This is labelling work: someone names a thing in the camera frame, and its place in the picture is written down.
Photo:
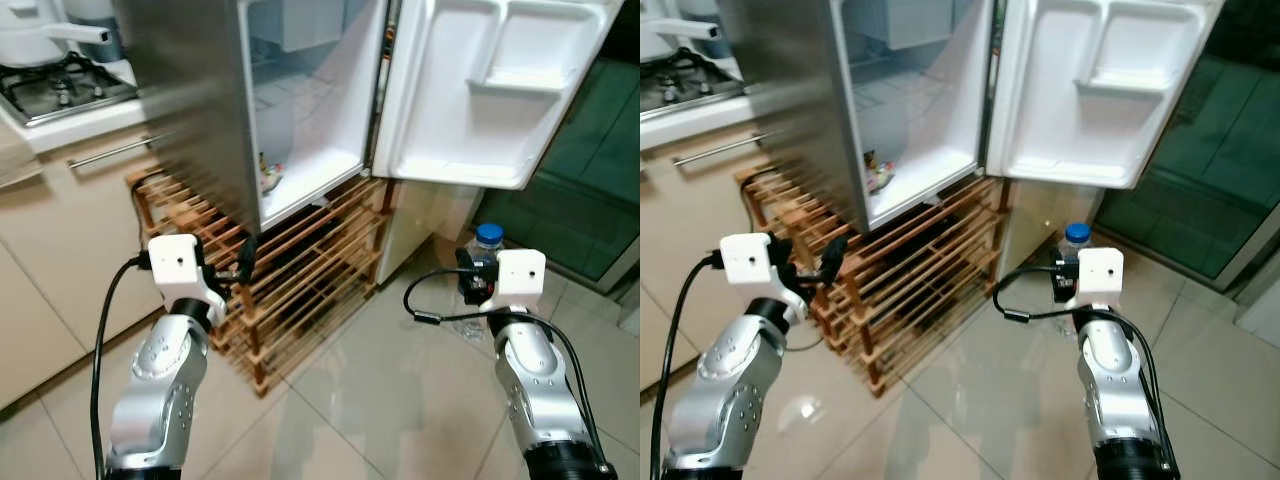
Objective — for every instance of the cream kitchen cabinet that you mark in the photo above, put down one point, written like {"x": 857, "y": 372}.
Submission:
{"x": 680, "y": 250}
{"x": 60, "y": 250}

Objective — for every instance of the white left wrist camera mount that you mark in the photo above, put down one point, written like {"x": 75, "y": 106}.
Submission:
{"x": 750, "y": 258}
{"x": 175, "y": 262}

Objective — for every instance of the white fridge door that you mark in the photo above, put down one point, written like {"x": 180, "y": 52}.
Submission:
{"x": 1090, "y": 90}
{"x": 480, "y": 90}

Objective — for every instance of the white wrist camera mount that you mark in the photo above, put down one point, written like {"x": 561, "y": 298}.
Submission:
{"x": 175, "y": 262}
{"x": 520, "y": 275}
{"x": 1098, "y": 272}
{"x": 750, "y": 258}

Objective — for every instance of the steel gas stove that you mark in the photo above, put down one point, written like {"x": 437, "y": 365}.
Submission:
{"x": 690, "y": 85}
{"x": 60, "y": 85}

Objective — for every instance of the blue-capped water bottle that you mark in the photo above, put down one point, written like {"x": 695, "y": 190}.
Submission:
{"x": 489, "y": 235}
{"x": 1077, "y": 234}

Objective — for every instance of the translucent fridge drawer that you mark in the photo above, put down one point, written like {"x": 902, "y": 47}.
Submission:
{"x": 312, "y": 22}
{"x": 920, "y": 22}

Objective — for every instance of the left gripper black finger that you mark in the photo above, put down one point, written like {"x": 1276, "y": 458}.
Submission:
{"x": 250, "y": 255}
{"x": 201, "y": 253}
{"x": 780, "y": 252}
{"x": 838, "y": 256}

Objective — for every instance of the white pot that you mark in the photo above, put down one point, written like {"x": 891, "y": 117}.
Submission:
{"x": 40, "y": 30}
{"x": 670, "y": 25}

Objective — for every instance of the grey metal fridge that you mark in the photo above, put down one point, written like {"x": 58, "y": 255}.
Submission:
{"x": 200, "y": 100}
{"x": 790, "y": 100}

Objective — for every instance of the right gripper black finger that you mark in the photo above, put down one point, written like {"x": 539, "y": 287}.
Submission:
{"x": 1060, "y": 259}
{"x": 467, "y": 260}

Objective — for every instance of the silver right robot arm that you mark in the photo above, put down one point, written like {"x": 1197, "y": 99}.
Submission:
{"x": 535, "y": 380}
{"x": 1115, "y": 390}

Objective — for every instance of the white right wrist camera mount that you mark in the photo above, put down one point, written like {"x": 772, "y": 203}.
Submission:
{"x": 520, "y": 275}
{"x": 1098, "y": 272}

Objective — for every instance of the wooden slatted rack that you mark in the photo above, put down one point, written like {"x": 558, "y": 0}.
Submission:
{"x": 300, "y": 270}
{"x": 920, "y": 270}

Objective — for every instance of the small food packet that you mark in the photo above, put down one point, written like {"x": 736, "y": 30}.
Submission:
{"x": 268, "y": 175}
{"x": 878, "y": 172}

